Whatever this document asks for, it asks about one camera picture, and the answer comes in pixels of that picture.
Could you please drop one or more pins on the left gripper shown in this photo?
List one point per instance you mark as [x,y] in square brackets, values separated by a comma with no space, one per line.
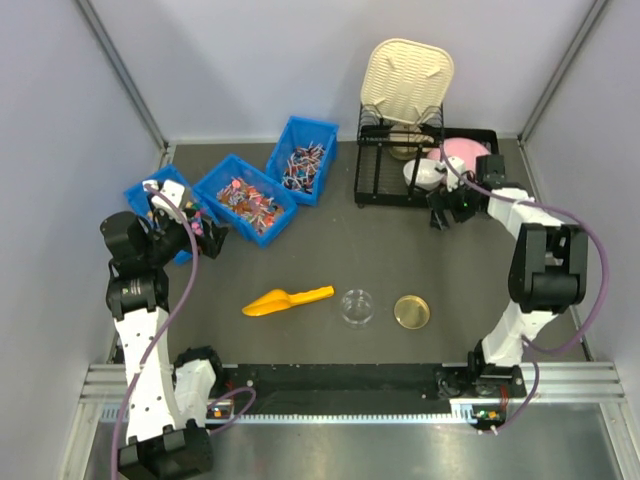
[201,240]

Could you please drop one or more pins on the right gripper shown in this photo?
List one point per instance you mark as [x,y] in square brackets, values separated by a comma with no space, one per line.
[444,205]

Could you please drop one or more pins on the blue candy bin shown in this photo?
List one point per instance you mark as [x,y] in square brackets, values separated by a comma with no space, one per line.
[255,205]
[140,200]
[302,157]

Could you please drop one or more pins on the black wire dish rack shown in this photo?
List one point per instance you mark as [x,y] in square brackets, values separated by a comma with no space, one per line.
[379,179]

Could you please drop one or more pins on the yellow plastic scoop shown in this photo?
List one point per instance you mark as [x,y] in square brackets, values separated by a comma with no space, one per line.
[279,300]

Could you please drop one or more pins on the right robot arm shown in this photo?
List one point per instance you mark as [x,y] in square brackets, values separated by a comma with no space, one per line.
[547,275]

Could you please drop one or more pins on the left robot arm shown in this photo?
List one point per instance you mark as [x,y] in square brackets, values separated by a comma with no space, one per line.
[166,436]

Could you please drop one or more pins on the white small bowl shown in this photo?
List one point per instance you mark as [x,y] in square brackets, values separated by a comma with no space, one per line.
[426,174]

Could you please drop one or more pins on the pink round plate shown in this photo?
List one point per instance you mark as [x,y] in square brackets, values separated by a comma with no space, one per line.
[466,149]

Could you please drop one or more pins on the gold round lid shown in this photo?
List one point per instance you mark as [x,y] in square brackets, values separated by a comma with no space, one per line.
[412,312]

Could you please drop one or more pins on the clear round container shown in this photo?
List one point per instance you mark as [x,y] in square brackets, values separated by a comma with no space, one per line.
[356,308]

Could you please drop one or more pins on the beige square ribbed plate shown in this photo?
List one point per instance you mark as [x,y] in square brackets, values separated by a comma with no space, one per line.
[406,81]

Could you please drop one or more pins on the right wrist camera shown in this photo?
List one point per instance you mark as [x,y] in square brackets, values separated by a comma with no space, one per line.
[452,170]

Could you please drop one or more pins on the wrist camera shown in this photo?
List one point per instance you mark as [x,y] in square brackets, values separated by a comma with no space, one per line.
[167,196]
[452,170]

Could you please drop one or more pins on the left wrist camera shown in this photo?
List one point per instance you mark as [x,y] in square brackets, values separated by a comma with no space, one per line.
[167,196]

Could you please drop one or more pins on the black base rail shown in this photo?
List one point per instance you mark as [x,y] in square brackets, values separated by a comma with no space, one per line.
[350,389]

